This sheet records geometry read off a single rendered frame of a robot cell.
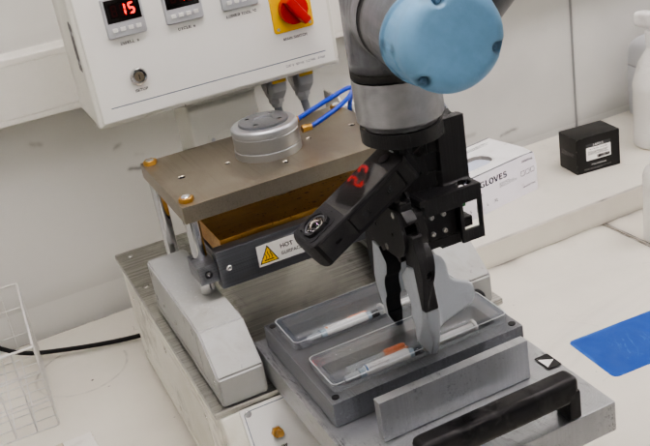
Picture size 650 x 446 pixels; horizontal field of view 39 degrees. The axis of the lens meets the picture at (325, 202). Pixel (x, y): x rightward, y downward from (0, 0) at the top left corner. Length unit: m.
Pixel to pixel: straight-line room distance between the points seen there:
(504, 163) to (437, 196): 0.81
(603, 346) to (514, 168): 0.42
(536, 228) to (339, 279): 0.48
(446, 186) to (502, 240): 0.69
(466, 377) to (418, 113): 0.23
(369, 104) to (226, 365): 0.33
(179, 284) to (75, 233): 0.52
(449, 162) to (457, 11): 0.22
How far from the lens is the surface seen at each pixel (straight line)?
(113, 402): 1.35
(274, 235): 0.98
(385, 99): 0.73
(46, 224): 1.52
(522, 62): 1.82
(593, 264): 1.48
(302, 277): 1.15
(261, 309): 1.10
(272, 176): 0.98
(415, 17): 0.60
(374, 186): 0.75
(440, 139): 0.78
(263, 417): 0.95
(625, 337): 1.30
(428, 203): 0.77
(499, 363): 0.82
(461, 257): 1.03
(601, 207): 1.59
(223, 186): 0.99
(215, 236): 1.00
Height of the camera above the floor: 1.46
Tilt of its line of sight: 23 degrees down
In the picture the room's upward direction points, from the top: 10 degrees counter-clockwise
